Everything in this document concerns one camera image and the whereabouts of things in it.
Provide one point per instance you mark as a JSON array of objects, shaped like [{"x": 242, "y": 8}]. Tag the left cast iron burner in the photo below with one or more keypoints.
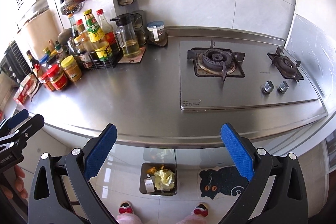
[{"x": 216, "y": 62}]

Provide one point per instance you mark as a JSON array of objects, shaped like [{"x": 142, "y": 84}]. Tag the right stove knob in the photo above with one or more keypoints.
[{"x": 283, "y": 87}]

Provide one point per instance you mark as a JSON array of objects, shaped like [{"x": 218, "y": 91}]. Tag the orange snack wrapper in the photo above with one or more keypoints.
[{"x": 153, "y": 169}]

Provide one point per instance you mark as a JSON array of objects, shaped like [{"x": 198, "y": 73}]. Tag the cast iron burner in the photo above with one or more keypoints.
[
  {"x": 287, "y": 68},
  {"x": 216, "y": 62}
]

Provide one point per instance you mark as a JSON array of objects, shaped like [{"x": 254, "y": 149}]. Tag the red and white box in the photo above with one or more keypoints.
[{"x": 27, "y": 89}]

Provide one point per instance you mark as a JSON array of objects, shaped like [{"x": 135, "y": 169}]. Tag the white milk carton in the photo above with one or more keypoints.
[{"x": 149, "y": 185}]

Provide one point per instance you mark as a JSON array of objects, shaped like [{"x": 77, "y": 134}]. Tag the green label seasoning bottle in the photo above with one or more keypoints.
[{"x": 97, "y": 36}]

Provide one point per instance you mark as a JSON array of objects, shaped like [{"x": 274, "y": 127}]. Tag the right red bow slipper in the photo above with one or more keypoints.
[{"x": 201, "y": 209}]

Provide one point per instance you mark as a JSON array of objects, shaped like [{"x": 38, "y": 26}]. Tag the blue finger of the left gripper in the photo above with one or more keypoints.
[{"x": 8, "y": 124}]

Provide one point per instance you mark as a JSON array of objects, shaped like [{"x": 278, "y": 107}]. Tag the dark square trash bin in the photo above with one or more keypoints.
[{"x": 143, "y": 175}]

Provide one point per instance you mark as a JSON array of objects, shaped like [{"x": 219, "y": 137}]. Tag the stove knob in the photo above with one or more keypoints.
[
  {"x": 268, "y": 87},
  {"x": 283, "y": 87}
]

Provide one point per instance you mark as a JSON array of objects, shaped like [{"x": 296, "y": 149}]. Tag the lower spice box set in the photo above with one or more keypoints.
[{"x": 139, "y": 22}]

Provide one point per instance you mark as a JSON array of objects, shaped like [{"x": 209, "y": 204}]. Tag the person's left hand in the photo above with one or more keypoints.
[{"x": 19, "y": 184}]

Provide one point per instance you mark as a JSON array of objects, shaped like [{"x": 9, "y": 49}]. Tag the right cast iron burner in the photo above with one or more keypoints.
[{"x": 287, "y": 68}]

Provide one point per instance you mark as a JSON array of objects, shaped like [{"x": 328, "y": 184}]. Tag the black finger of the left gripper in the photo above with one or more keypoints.
[{"x": 27, "y": 130}]

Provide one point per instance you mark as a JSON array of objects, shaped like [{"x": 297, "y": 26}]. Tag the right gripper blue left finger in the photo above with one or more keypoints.
[{"x": 97, "y": 149}]

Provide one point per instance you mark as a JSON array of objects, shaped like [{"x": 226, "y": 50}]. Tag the left stove knob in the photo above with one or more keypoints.
[{"x": 268, "y": 87}]

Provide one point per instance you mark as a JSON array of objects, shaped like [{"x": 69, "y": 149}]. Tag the black dish rack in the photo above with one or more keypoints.
[{"x": 14, "y": 64}]

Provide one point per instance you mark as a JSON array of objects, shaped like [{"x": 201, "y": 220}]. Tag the red cap soy sauce bottle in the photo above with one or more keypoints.
[{"x": 109, "y": 32}]

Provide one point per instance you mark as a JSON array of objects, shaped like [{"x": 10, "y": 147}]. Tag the red bow slipper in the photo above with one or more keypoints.
[
  {"x": 125, "y": 207},
  {"x": 201, "y": 209}
]

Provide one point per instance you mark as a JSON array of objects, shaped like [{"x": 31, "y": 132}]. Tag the blue lid glass jar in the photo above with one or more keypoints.
[{"x": 156, "y": 31}]

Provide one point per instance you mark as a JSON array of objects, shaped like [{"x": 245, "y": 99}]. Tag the black wire condiment rack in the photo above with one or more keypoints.
[{"x": 96, "y": 59}]

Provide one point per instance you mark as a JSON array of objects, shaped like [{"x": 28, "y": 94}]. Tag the stainless steel gas stove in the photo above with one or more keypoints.
[{"x": 207, "y": 93}]

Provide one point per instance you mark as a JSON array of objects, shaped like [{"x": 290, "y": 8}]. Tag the black cat floor mat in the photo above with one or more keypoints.
[{"x": 225, "y": 180}]

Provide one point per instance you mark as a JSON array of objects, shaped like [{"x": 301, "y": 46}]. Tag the red lid sauce jar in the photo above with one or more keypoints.
[{"x": 57, "y": 77}]

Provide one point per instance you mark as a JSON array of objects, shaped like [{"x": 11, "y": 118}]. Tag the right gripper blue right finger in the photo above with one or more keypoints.
[{"x": 238, "y": 152}]

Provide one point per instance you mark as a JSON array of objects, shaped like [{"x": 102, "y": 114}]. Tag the yellow lid peanut butter jar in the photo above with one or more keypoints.
[{"x": 71, "y": 68}]

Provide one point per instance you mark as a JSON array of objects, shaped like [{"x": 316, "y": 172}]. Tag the left red bow slipper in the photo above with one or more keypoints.
[{"x": 125, "y": 207}]

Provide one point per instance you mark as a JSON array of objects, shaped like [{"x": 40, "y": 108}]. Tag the glass oil dispenser black lid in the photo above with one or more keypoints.
[{"x": 127, "y": 38}]

